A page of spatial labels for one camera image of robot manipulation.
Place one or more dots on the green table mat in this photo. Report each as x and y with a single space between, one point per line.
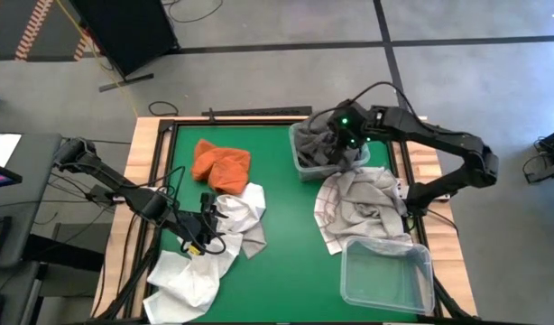
286 271

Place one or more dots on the clear plastic bin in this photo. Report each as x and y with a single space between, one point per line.
385 280
313 173

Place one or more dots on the orange towel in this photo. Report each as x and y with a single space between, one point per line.
223 167

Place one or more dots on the black floor strip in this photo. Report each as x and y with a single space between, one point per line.
259 111

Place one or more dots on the black partition panel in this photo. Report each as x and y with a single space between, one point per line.
123 31

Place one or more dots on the grey desk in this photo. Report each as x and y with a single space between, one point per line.
38 180

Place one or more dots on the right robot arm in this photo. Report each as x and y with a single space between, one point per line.
439 133

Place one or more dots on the black table frame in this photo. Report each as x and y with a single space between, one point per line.
259 122

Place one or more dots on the plain dark grey towel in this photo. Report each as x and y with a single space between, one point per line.
311 135

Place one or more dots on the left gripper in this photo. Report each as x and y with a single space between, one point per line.
193 225

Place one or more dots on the light grey waffle towel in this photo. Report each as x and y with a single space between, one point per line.
362 198

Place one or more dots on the orange striped floor mat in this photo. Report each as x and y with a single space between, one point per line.
33 27

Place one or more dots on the white red-checked towel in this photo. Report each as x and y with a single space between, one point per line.
324 212

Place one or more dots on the black frame clamp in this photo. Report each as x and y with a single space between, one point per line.
211 115

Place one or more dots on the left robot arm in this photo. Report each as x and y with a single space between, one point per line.
123 192

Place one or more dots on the white sheet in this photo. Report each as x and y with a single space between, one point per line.
2 149

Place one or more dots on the yellow tag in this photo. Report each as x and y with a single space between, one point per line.
194 250

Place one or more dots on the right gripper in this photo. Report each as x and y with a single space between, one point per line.
351 126

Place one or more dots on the dark tablet screen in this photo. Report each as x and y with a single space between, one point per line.
2 178

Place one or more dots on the dark grey checked towel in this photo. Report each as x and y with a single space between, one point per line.
315 158

